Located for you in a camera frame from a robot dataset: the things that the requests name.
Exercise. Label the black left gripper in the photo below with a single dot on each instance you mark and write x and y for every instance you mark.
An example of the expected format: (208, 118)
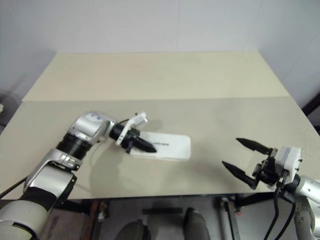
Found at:
(131, 140)

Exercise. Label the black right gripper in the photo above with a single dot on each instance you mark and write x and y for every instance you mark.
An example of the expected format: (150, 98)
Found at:
(266, 170)

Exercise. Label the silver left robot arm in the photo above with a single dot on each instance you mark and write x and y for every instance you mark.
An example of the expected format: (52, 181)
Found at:
(57, 170)

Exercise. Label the black crossbar under table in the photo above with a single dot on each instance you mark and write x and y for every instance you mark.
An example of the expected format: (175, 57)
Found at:
(162, 210)

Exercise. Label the dark rounded shape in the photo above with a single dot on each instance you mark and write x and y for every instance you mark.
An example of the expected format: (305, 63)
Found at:
(196, 223)
(135, 230)

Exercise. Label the white pencil case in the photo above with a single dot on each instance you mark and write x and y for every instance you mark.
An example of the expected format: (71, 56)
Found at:
(172, 147)

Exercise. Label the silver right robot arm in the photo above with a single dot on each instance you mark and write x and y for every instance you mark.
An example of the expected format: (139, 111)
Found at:
(308, 200)

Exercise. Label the dark object at wall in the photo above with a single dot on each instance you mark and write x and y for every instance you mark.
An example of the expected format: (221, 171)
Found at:
(312, 107)

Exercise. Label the grey metal table leg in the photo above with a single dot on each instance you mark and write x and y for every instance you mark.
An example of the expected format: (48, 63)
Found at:
(228, 220)

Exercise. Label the rusty metal table leg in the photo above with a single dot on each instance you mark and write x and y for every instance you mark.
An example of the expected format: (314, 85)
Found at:
(98, 220)

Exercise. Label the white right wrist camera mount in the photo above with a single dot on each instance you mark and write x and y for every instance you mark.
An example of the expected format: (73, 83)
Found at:
(290, 160)

